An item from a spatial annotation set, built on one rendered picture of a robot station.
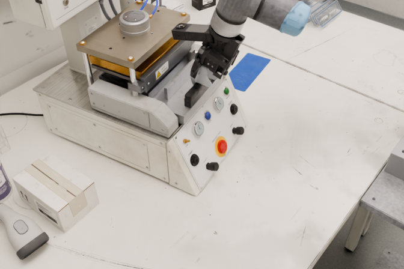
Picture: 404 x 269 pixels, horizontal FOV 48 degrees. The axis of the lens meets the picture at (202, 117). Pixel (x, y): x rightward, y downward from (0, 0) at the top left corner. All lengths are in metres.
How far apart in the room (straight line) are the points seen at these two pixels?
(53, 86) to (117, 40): 0.28
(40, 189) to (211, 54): 0.55
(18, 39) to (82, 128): 0.48
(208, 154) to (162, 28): 0.37
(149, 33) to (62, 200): 0.48
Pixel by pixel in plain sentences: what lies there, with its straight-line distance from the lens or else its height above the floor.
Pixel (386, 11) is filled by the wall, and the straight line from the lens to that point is 3.64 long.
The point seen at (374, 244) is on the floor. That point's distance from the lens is 2.18.
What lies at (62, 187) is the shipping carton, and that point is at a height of 0.84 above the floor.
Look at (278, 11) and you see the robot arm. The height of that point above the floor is 1.26.
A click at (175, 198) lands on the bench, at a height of 0.75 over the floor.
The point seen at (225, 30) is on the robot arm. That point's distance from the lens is 1.04.
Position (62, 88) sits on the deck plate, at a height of 0.93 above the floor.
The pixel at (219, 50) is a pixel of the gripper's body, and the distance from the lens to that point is 1.10.
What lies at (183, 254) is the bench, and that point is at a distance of 1.15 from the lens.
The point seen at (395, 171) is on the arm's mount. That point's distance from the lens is 1.39.
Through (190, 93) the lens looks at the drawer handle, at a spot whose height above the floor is 1.01.
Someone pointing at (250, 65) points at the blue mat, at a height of 0.75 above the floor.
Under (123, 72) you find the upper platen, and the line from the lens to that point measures 1.20.
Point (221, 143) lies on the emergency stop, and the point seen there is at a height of 0.81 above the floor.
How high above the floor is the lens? 1.73
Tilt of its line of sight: 41 degrees down
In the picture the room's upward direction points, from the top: 1 degrees counter-clockwise
